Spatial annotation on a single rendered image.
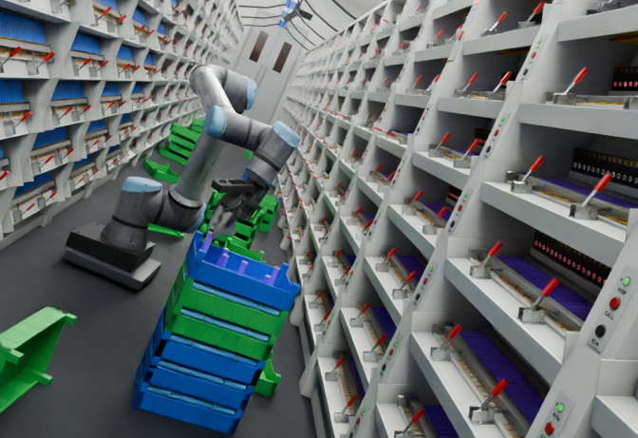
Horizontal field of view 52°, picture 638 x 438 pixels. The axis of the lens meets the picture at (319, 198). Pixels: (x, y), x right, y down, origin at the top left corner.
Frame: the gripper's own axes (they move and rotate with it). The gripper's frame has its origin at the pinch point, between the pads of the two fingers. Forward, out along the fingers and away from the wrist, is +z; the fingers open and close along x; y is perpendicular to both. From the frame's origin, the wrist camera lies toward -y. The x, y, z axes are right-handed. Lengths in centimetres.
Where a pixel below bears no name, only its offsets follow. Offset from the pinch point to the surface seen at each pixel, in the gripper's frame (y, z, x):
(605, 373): -29, -20, -114
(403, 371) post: 24, 0, -60
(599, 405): -28, -17, -115
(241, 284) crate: 7.1, 6.7, -14.4
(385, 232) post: 61, -31, -5
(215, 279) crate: 1.5, 9.3, -10.9
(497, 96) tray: 20, -74, -41
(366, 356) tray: 39, 4, -40
